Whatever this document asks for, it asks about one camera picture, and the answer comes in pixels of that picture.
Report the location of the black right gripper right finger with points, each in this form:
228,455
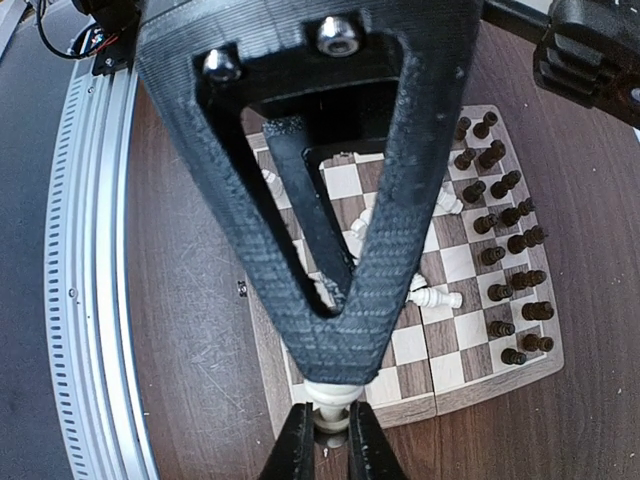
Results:
370,454

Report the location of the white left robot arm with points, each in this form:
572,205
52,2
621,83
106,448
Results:
585,51

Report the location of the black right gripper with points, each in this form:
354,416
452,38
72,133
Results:
256,94

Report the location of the pile of white chess pieces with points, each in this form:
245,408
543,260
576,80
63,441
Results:
389,237

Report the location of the black chess pieces rows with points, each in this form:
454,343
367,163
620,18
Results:
493,255

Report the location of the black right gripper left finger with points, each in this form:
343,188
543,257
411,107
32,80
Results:
292,457

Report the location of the aluminium front rail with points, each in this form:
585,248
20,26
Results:
89,336

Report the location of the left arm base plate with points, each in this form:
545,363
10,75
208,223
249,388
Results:
119,54

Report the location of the wooden chess board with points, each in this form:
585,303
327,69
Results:
407,388

